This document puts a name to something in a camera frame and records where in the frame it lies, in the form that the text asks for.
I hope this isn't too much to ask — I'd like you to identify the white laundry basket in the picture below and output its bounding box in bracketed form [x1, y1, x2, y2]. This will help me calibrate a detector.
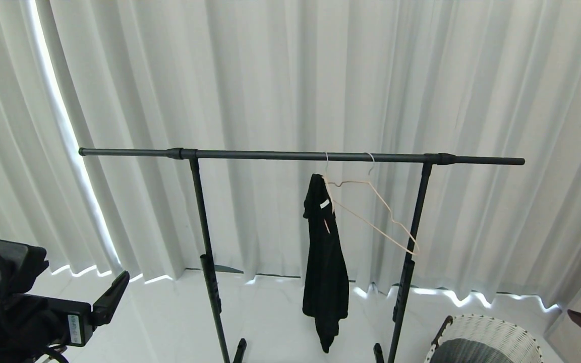
[424, 314, 545, 363]

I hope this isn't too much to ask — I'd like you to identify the black clothes rack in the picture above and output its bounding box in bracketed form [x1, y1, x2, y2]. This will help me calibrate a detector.
[79, 147, 526, 363]

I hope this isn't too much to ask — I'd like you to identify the black t-shirt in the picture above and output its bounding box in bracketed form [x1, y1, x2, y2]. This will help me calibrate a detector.
[302, 173, 350, 354]

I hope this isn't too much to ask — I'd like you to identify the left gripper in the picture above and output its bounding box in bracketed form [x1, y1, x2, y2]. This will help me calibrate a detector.
[0, 270, 131, 353]

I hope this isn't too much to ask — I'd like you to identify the pink clothes hanger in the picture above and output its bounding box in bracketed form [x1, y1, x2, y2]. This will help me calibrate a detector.
[327, 152, 421, 257]
[321, 151, 337, 235]

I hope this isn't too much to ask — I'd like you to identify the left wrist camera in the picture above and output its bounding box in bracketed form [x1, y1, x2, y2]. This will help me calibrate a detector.
[0, 238, 50, 299]

